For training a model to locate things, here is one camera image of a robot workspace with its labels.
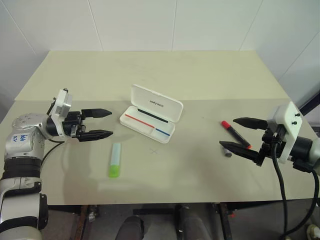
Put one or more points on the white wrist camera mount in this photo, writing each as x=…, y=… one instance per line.
x=61, y=100
x=292, y=135

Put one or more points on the white plastic pencil case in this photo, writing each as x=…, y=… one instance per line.
x=152, y=102

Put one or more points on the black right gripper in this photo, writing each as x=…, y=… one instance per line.
x=266, y=150

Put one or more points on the dark metal frame bar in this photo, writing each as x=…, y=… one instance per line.
x=310, y=101

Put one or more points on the dark rounded shape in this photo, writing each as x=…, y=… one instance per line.
x=131, y=228
x=191, y=225

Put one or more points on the black metal table leg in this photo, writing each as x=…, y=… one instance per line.
x=225, y=220

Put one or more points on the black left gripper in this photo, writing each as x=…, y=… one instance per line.
x=72, y=123

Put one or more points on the rusty metal table leg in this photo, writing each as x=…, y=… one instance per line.
x=88, y=220

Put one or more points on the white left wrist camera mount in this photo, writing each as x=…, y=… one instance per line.
x=61, y=100

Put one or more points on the white rounded object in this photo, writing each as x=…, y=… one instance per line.
x=313, y=231

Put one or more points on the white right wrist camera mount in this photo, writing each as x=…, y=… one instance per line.
x=292, y=135

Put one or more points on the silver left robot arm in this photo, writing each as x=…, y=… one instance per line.
x=22, y=142

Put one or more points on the small grey eraser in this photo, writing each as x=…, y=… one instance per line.
x=228, y=153

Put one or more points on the pale blue green-capped highlighter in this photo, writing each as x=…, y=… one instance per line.
x=115, y=160

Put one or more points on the black marker with red cap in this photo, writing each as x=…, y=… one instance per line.
x=231, y=130

